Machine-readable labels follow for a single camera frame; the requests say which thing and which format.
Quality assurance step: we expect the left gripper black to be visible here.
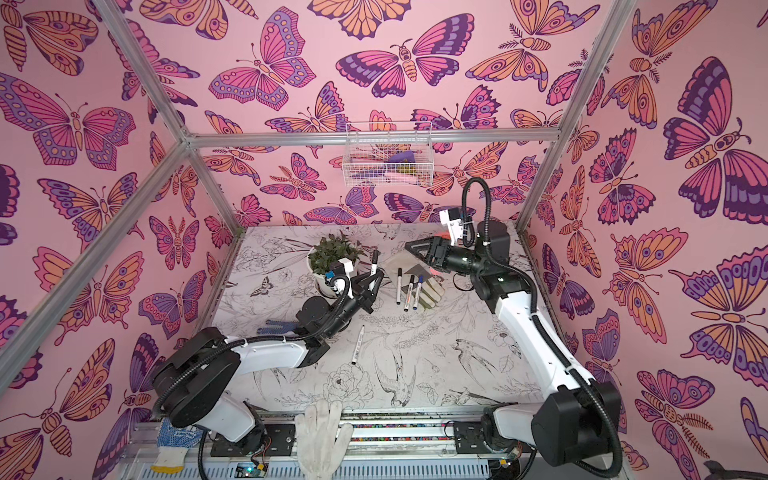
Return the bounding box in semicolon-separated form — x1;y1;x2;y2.
319;270;380;344

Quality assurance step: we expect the white whiteboard marker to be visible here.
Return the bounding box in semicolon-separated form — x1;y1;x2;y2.
396;267;403;305

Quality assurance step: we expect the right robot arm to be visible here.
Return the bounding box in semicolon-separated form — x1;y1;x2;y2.
405;220;623;479

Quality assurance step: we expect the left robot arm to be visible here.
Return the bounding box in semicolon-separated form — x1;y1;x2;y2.
152;270;385;453

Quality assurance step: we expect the potted green plant white pot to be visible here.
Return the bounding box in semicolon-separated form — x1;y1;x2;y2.
307;233;364;299

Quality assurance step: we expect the blue dotted knit glove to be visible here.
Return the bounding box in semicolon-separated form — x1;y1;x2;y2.
257;320;298;336

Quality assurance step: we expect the white knit glove front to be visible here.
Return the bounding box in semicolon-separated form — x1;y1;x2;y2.
295;400;354;480

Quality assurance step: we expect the green circuit board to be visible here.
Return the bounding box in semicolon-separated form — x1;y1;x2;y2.
235;462;267;479

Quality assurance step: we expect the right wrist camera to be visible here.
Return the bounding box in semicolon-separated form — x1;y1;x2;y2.
439;207;466;245

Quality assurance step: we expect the wire basket on wall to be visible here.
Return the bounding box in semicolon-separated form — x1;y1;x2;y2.
340;121;435;188

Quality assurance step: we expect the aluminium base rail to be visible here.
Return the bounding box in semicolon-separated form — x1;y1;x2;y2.
113;407;631;480

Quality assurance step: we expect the blue dotted glove on rail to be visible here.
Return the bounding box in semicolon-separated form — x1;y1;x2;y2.
150;418;203;475

